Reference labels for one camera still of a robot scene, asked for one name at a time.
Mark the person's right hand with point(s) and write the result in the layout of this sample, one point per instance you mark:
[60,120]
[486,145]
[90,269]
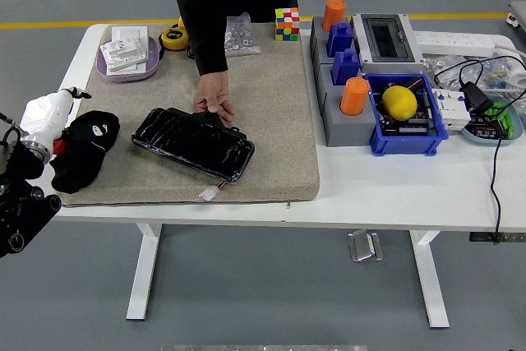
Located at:
[213,94]

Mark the brown cylindrical capacitor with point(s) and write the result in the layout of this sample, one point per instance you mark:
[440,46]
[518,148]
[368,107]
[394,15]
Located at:
[416,83]

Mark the light blue dish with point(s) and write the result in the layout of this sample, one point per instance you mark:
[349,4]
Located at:
[517,121]

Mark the yellow tape measure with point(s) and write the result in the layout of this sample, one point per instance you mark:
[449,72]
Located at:
[174,38]

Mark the yellow lemon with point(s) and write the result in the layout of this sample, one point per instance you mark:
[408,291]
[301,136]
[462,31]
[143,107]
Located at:
[399,102]

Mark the black rag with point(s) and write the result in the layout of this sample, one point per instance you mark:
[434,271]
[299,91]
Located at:
[82,162]

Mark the green plastic part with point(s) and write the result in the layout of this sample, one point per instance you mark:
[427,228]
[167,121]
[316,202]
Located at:
[508,125]

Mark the white power strip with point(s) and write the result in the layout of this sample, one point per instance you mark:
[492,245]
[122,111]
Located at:
[452,40]

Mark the blue block with knob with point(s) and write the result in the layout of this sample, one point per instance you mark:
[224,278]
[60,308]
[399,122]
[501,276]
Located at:
[346,68]
[340,40]

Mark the grey distribution box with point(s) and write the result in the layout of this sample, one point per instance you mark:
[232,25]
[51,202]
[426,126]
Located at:
[386,61]

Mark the black box under table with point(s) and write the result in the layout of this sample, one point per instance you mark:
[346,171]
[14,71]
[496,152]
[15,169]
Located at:
[509,237]

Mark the grey-brown mat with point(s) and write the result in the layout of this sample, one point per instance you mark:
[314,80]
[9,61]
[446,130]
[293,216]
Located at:
[267,121]

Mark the black power adapter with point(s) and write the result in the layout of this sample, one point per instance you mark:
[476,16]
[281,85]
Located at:
[476,98]

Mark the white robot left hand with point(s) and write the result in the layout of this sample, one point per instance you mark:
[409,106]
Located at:
[45,114]

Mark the clear bag of screws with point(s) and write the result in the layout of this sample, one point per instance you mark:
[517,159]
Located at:
[240,38]

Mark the colourful puzzle cube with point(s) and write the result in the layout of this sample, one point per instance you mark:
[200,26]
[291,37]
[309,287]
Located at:
[287,24]

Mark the blue plastic bin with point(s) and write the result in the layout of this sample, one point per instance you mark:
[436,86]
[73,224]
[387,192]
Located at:
[404,147]

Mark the orange cylinder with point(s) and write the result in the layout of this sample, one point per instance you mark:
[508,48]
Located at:
[354,96]
[333,14]

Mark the clear bag of white rings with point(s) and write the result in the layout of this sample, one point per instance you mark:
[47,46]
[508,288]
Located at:
[441,69]

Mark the white cart base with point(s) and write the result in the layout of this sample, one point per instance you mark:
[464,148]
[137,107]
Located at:
[518,12]

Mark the small dark circuit board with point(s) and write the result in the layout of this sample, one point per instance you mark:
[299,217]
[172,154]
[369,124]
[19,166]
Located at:
[485,131]

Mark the purple tray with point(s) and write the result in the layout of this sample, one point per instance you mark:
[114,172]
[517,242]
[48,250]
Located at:
[152,64]

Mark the white switch plate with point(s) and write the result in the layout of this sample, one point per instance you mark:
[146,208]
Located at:
[129,32]

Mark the black glossy panel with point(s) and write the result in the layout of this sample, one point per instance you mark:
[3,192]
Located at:
[193,141]

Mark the clear bag of blue parts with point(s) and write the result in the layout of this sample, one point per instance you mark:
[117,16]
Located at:
[499,73]

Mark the silver metal bracket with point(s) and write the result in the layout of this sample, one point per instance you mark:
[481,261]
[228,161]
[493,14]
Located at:
[363,246]

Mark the white table leg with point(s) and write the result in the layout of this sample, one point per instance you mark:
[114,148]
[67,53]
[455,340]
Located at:
[144,269]
[429,277]

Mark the person's right forearm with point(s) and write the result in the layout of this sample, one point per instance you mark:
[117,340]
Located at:
[207,51]

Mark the white circuit breaker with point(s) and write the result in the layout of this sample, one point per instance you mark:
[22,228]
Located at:
[450,112]

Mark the grey base block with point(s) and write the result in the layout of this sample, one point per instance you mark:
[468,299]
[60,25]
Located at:
[349,131]
[318,44]

